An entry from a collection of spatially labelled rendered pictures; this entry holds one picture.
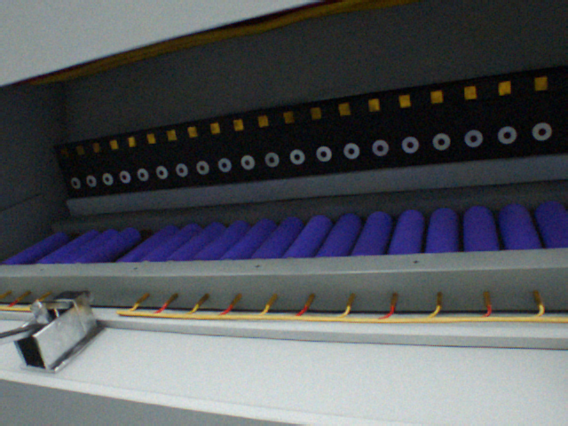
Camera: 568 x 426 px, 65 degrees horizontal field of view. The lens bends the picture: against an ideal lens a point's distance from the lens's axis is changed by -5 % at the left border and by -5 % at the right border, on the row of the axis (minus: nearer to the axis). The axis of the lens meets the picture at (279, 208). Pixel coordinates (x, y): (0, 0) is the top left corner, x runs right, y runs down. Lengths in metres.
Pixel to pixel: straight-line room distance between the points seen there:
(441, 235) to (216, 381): 0.14
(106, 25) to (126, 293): 0.15
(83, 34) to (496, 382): 0.24
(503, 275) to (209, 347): 0.14
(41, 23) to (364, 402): 0.23
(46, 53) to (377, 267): 0.20
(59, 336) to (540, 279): 0.23
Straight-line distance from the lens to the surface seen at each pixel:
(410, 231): 0.27
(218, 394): 0.21
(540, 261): 0.23
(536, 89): 0.32
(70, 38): 0.26
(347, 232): 0.29
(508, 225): 0.28
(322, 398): 0.19
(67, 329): 0.27
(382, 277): 0.22
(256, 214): 0.34
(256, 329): 0.23
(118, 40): 0.24
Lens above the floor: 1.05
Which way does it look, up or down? level
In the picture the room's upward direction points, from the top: 4 degrees counter-clockwise
